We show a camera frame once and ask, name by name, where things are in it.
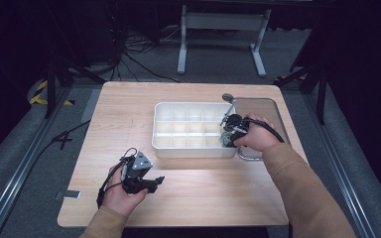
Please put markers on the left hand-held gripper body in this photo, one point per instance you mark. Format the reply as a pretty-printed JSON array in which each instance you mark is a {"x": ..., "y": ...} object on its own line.
[{"x": 139, "y": 172}]

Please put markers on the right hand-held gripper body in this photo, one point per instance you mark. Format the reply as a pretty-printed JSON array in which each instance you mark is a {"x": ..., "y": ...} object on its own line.
[{"x": 235, "y": 124}]

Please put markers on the white compartment box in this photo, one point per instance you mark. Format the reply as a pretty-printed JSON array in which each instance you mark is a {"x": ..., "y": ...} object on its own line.
[{"x": 191, "y": 130}]

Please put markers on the person's right hand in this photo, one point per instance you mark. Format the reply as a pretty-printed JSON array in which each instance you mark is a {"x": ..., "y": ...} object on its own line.
[{"x": 258, "y": 134}]

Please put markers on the person's left hand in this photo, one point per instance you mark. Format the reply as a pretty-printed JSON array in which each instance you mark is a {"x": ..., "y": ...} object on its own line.
[{"x": 122, "y": 200}]

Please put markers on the dark round knob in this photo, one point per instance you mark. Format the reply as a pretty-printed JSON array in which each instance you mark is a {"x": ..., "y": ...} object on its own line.
[{"x": 227, "y": 97}]

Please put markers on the clear lid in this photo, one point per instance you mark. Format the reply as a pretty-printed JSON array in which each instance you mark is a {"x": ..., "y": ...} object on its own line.
[{"x": 261, "y": 107}]

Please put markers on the black stand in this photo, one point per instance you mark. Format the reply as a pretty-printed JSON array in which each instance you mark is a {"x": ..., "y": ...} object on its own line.
[
  {"x": 320, "y": 89},
  {"x": 51, "y": 89}
]

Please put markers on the white metal stand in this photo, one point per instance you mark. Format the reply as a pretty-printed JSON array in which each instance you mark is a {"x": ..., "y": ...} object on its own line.
[{"x": 223, "y": 21}]

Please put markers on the yellow and black tape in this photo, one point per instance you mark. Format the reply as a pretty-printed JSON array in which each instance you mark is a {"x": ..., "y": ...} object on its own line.
[{"x": 38, "y": 97}]

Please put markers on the grey metal bracket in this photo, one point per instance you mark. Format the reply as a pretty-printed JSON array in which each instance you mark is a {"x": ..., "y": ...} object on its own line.
[{"x": 67, "y": 194}]

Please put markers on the aluminium rail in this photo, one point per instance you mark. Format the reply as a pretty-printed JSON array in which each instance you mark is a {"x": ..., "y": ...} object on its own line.
[
  {"x": 20, "y": 168},
  {"x": 340, "y": 158}
]

